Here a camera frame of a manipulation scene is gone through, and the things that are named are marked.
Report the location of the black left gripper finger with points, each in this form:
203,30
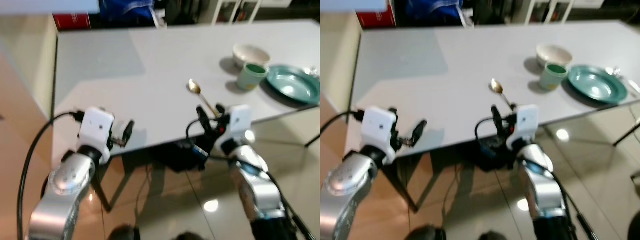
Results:
420,131
128,131

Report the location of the gold metal spoon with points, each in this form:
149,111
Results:
194,87
496,86

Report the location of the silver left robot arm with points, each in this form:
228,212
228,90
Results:
342,187
62,185

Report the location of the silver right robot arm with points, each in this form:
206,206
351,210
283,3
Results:
255,185
540,185

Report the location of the black power strip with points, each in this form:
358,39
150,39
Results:
180,156
485,152

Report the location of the pale green cup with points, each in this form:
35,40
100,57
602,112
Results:
552,80
250,80

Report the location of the black table leg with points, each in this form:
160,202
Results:
312,141
406,189
102,187
627,139

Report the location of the cream ceramic bowl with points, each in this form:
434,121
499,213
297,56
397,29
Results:
554,53
251,54

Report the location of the green round plate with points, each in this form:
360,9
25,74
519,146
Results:
295,85
597,84

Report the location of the black left robot foot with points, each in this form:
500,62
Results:
425,233
123,233

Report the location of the black robot foot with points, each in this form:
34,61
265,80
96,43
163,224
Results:
494,236
189,236
123,233
425,233

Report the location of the silver metal fork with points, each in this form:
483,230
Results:
311,71
622,76

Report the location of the cream cabinet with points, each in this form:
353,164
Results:
30,60
340,55

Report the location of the black right robot foot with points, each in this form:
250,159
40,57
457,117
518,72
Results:
494,236
189,236

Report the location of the red box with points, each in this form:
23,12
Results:
376,20
71,21

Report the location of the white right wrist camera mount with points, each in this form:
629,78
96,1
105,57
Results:
526,125
240,125

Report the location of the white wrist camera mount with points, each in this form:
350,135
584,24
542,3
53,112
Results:
377,130
240,125
95,127
526,125

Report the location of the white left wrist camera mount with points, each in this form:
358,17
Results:
377,130
95,127

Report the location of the white chair frame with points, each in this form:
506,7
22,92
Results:
220,11
531,10

